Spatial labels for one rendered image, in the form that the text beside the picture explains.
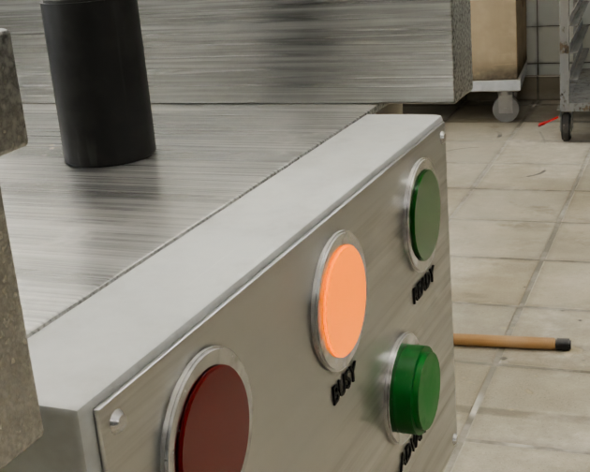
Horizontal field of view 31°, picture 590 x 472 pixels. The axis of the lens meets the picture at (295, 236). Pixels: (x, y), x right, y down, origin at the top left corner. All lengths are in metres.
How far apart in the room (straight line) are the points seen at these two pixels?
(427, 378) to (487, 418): 1.59
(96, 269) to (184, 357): 0.05
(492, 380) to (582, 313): 0.38
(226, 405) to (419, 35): 0.21
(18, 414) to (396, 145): 0.21
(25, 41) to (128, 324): 0.28
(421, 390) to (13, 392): 0.20
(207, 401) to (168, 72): 0.25
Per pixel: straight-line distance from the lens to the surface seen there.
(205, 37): 0.45
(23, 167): 0.38
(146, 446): 0.22
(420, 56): 0.41
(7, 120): 0.16
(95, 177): 0.35
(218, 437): 0.24
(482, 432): 1.90
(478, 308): 2.40
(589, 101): 3.74
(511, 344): 2.19
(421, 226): 0.37
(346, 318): 0.30
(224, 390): 0.24
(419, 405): 0.35
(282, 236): 0.27
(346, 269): 0.30
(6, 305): 0.17
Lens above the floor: 0.92
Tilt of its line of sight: 18 degrees down
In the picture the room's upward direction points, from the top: 5 degrees counter-clockwise
